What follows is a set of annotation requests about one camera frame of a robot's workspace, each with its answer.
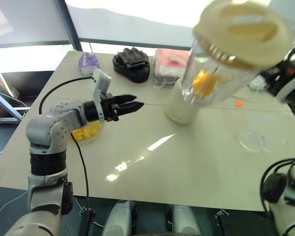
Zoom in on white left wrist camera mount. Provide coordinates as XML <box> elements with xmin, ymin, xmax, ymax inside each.
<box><xmin>89</xmin><ymin>68</ymin><xmax>112</xmax><ymax>123</ymax></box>

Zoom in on white rounded robot leg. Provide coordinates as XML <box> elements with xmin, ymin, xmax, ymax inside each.
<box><xmin>102</xmin><ymin>200</ymin><xmax>136</xmax><ymax>236</ymax></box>
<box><xmin>170</xmin><ymin>204</ymin><xmax>202</xmax><ymax>236</ymax></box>

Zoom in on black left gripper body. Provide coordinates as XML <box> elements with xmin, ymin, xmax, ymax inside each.
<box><xmin>100</xmin><ymin>93</ymin><xmax>120</xmax><ymax>122</ymax></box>

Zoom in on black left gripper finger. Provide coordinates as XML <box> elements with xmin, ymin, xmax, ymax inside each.
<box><xmin>118</xmin><ymin>101</ymin><xmax>145</xmax><ymax>116</ymax></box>
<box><xmin>114</xmin><ymin>94</ymin><xmax>137</xmax><ymax>104</ymax></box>

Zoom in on black glove on black pad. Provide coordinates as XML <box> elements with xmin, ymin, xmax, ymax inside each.
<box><xmin>112</xmin><ymin>48</ymin><xmax>151</xmax><ymax>84</ymax></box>

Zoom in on heap of orange fruit pieces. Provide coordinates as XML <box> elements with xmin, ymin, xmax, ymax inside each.
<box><xmin>69</xmin><ymin>122</ymin><xmax>101</xmax><ymax>143</ymax></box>

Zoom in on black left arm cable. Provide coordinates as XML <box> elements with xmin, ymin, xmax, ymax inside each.
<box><xmin>38</xmin><ymin>75</ymin><xmax>94</xmax><ymax>236</ymax></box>

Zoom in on white power strip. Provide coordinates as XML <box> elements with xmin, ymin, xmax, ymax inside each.
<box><xmin>248</xmin><ymin>75</ymin><xmax>269</xmax><ymax>89</ymax></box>

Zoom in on black table clamp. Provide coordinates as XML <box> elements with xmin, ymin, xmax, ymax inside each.
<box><xmin>78</xmin><ymin>207</ymin><xmax>96</xmax><ymax>236</ymax></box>
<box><xmin>214</xmin><ymin>208</ymin><xmax>231</xmax><ymax>236</ymax></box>

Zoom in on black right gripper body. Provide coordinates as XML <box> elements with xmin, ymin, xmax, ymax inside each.
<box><xmin>260</xmin><ymin>45</ymin><xmax>295</xmax><ymax>95</ymax></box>

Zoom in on purple and white bag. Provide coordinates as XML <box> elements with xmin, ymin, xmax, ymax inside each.
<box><xmin>78</xmin><ymin>52</ymin><xmax>100</xmax><ymax>75</ymax></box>

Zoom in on white blender base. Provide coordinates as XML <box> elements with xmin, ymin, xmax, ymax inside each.
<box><xmin>164</xmin><ymin>78</ymin><xmax>202</xmax><ymax>125</ymax></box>

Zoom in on clear plastic measuring cup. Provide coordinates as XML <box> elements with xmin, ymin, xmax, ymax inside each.
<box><xmin>236</xmin><ymin>114</ymin><xmax>289</xmax><ymax>154</ymax></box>

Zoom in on pink plastic-wrapped package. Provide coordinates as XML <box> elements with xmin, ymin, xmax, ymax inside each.
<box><xmin>153</xmin><ymin>48</ymin><xmax>191</xmax><ymax>89</ymax></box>

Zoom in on wavy-rimmed glass bowl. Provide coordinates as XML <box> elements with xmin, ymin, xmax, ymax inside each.
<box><xmin>68</xmin><ymin>119</ymin><xmax>106</xmax><ymax>145</ymax></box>

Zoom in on silver metal stand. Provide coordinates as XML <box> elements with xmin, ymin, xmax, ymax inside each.
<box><xmin>0</xmin><ymin>73</ymin><xmax>25</xmax><ymax>125</ymax></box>

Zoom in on cream blender lid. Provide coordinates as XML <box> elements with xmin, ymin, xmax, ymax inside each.
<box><xmin>192</xmin><ymin>0</ymin><xmax>294</xmax><ymax>70</ymax></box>

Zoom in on clear blender jar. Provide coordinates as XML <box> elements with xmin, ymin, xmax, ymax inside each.
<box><xmin>180</xmin><ymin>36</ymin><xmax>264</xmax><ymax>108</ymax></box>

